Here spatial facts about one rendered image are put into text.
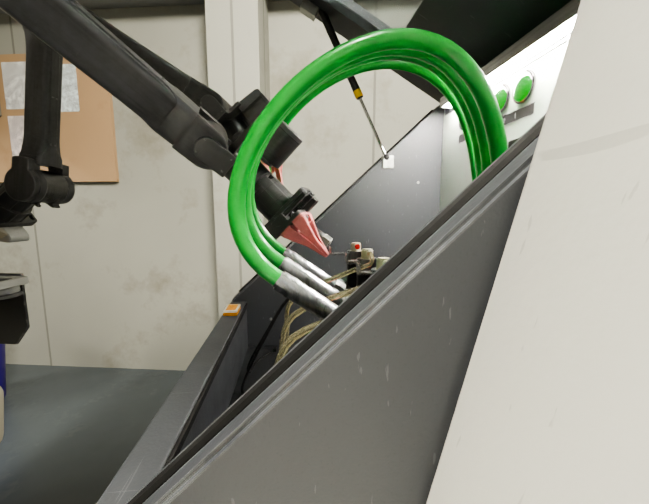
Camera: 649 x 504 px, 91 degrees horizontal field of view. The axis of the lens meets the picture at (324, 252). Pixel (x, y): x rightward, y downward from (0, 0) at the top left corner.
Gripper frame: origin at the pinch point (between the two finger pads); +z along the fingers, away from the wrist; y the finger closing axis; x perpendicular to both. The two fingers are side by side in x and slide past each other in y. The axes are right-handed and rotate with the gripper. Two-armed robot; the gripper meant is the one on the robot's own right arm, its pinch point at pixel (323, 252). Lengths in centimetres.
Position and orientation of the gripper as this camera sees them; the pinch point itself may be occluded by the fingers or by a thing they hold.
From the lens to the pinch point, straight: 51.1
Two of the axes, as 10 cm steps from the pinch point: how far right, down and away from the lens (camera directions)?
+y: 7.0, -6.9, -2.1
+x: 1.5, -1.4, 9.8
